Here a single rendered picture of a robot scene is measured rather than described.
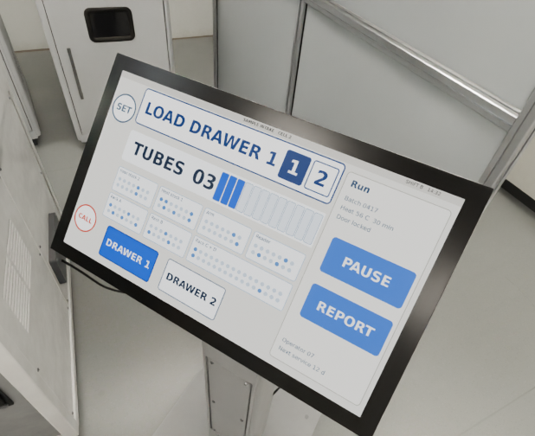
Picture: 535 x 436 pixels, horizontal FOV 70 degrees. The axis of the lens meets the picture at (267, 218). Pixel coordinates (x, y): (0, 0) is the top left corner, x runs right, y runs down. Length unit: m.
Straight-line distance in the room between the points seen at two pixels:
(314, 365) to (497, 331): 1.57
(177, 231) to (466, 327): 1.59
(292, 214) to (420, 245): 0.15
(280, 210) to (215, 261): 0.11
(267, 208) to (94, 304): 1.38
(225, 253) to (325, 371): 0.19
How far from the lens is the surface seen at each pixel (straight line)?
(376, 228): 0.45
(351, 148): 0.46
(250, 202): 0.48
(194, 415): 1.47
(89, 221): 0.62
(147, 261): 0.55
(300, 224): 0.46
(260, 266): 0.48
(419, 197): 0.45
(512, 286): 2.22
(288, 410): 1.49
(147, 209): 0.55
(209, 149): 0.51
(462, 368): 1.82
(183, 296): 0.53
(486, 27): 1.10
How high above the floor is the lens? 1.43
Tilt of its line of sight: 45 degrees down
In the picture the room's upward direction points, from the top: 7 degrees clockwise
